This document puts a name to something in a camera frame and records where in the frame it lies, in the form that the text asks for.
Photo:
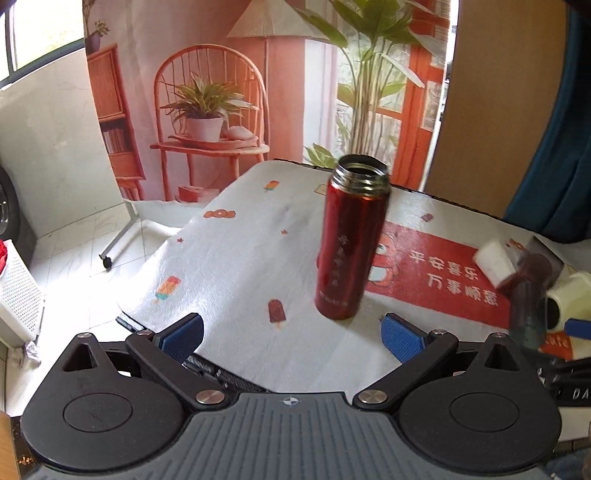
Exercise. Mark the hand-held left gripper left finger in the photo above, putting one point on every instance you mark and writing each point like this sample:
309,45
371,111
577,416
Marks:
183,336

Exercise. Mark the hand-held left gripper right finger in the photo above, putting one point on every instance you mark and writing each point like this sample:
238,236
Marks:
401,338

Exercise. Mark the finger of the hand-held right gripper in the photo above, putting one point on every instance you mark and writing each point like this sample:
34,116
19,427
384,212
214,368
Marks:
578,326

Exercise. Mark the red metal thermos cup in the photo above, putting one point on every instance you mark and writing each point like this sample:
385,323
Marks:
348,244

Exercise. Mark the white cup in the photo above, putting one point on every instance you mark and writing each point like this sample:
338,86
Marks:
570,290

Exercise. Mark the red printed mat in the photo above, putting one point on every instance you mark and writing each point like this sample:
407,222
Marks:
443,281

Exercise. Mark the white printed tablecloth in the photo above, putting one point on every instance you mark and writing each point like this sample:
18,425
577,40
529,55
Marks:
240,258

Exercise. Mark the small white roll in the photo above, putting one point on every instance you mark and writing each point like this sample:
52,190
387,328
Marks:
494,264

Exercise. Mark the grey wheeled backdrop stand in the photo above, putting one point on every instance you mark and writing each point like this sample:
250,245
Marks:
121,233

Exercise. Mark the crumpled silver foil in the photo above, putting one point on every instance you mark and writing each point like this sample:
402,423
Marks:
31,354

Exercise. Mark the white perforated appliance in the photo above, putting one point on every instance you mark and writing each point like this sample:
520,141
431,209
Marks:
18,295

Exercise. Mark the dark teal curtain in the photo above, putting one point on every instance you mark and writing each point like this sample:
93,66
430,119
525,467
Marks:
554,138

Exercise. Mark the red cloth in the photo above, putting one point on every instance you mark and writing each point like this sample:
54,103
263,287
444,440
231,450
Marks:
3,256

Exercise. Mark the brown wooden board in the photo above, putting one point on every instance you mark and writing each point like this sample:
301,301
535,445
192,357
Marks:
485,129

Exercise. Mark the printed room backdrop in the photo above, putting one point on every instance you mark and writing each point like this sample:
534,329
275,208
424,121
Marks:
286,83

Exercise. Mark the window frame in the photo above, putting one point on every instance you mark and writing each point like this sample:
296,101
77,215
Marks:
27,41

